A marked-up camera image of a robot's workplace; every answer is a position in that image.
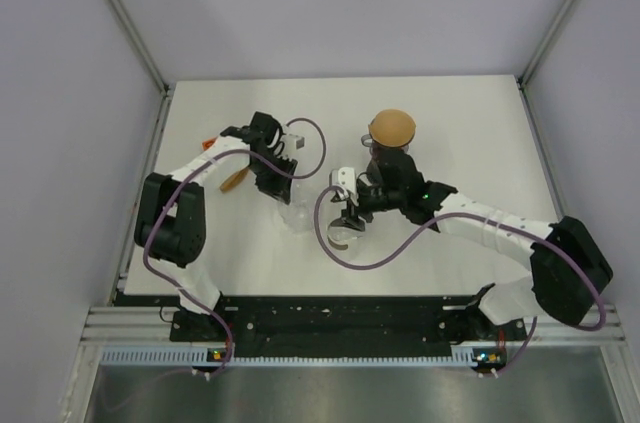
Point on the grey transparent dripper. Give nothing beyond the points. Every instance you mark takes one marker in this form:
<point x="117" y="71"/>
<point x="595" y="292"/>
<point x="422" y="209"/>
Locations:
<point x="374" y="147"/>

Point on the left aluminium frame post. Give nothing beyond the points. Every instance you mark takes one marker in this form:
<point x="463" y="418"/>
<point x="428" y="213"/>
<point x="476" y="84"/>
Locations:
<point x="137" y="44"/>

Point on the clear glass flask with coffee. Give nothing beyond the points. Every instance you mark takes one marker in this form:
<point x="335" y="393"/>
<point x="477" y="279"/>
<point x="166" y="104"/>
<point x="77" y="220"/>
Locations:
<point x="344" y="242"/>

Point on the brown paper coffee filter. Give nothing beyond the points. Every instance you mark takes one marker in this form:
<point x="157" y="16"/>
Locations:
<point x="392" y="127"/>

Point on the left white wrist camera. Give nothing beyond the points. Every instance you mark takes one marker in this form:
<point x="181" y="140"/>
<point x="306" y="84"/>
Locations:
<point x="292" y="142"/>

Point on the orange coffee filter box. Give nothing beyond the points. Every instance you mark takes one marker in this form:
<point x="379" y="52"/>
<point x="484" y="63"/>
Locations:
<point x="229" y="164"/>

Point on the aluminium frame post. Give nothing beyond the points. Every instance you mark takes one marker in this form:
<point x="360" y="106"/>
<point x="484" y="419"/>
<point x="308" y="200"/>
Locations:
<point x="137" y="44"/>
<point x="546" y="43"/>

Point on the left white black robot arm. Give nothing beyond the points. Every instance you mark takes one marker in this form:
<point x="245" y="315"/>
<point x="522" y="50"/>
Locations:
<point x="171" y="225"/>

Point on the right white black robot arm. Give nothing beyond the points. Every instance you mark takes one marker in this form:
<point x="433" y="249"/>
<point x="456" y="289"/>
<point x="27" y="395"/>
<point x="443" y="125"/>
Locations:
<point x="566" y="270"/>

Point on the right aluminium frame post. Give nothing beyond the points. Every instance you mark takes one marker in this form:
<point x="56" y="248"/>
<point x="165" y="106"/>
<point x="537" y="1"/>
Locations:
<point x="546" y="43"/>

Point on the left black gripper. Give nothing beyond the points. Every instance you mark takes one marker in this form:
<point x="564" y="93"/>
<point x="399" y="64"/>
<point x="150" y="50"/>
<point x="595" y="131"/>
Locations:
<point x="278" y="188"/>

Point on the clear glass dripper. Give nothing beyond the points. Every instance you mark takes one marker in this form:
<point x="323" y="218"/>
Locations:
<point x="297" y="214"/>

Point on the dark carafe with red lid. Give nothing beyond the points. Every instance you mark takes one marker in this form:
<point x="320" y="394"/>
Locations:
<point x="374" y="171"/>

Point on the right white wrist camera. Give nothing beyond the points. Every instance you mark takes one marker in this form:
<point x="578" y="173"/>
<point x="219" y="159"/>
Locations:
<point x="345" y="187"/>

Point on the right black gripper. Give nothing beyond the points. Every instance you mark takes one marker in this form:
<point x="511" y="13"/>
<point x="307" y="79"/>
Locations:
<point x="350" y="217"/>

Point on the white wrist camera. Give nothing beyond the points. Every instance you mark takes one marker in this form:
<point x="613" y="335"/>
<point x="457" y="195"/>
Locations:
<point x="292" y="142"/>
<point x="345" y="187"/>

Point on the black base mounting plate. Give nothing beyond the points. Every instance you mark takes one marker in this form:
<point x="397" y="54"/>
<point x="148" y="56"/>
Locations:
<point x="347" y="326"/>

